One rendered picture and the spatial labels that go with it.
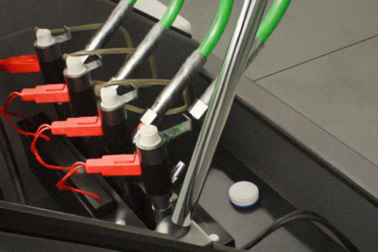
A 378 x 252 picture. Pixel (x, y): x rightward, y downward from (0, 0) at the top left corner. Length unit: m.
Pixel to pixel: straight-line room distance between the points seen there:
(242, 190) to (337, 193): 0.15
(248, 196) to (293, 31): 2.05
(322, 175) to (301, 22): 2.18
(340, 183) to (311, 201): 0.08
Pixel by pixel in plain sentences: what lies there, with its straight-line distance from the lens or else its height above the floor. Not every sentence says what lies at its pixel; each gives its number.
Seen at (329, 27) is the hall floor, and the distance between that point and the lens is 3.01.
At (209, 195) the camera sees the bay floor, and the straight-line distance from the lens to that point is 1.02.
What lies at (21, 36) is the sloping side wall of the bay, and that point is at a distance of 0.95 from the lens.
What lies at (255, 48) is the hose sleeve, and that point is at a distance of 0.70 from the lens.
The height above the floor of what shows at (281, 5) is 1.19.
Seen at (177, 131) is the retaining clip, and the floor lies 1.10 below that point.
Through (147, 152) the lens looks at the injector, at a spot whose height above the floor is 1.10.
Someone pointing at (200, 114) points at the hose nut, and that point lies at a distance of 0.70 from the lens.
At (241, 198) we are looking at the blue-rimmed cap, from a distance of 0.99.
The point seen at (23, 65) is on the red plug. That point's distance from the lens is 0.90.
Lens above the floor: 1.52
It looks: 36 degrees down
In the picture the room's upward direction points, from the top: 8 degrees counter-clockwise
